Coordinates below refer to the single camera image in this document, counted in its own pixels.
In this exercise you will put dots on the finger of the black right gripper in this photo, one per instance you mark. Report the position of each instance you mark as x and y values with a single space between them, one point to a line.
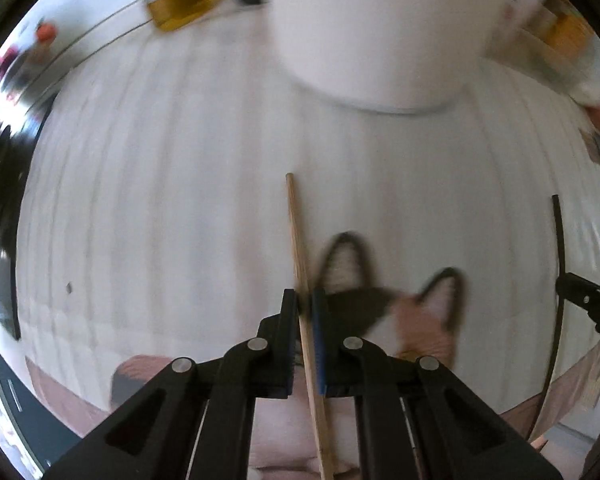
581 292

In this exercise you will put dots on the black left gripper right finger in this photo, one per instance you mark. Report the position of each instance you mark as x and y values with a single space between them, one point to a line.
416 420

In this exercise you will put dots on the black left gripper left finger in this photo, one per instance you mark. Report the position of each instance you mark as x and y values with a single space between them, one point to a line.
192 420

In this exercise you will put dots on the plain wooden chopstick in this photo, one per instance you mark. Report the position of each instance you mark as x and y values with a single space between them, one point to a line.
302 287

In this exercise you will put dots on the dark black chopstick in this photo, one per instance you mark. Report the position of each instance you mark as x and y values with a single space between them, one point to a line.
559 314

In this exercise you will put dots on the striped cat face placemat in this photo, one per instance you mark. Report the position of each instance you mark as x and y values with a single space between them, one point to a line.
154 223

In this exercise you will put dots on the orange packaged box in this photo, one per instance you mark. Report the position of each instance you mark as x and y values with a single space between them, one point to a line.
565 31

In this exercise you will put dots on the white cylindrical utensil holder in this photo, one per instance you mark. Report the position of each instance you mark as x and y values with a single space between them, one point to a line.
394 56

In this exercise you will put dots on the orange capped bottle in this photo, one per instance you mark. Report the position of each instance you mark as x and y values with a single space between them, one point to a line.
41 49

